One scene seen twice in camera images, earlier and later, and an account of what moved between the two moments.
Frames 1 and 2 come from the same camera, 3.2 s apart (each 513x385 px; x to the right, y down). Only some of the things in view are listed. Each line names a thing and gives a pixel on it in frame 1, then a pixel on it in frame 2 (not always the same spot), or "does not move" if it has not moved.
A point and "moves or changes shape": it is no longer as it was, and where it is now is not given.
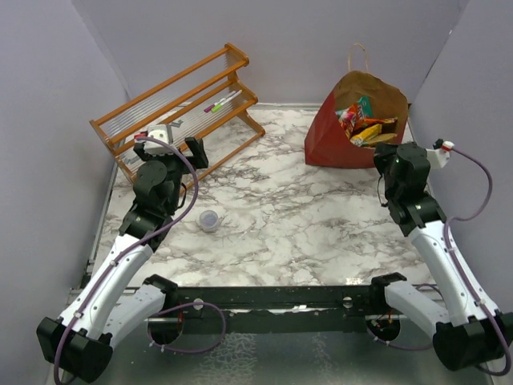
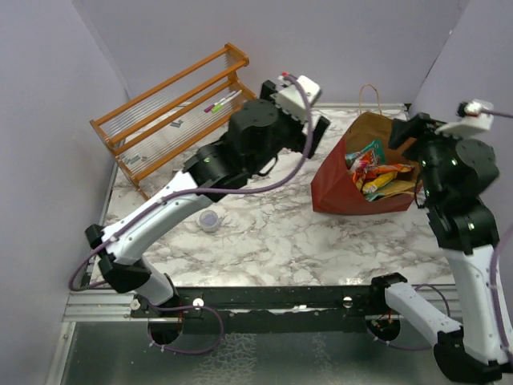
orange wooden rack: [206, 103] does not move
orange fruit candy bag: [349, 119] to [362, 160]
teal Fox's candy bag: [366, 103] to [376, 145]
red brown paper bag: [361, 113] to [366, 174]
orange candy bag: [385, 120] moves or changes shape
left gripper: [198, 160] to [299, 142]
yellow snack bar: [358, 139] to [381, 180]
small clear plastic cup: [208, 220] does not move
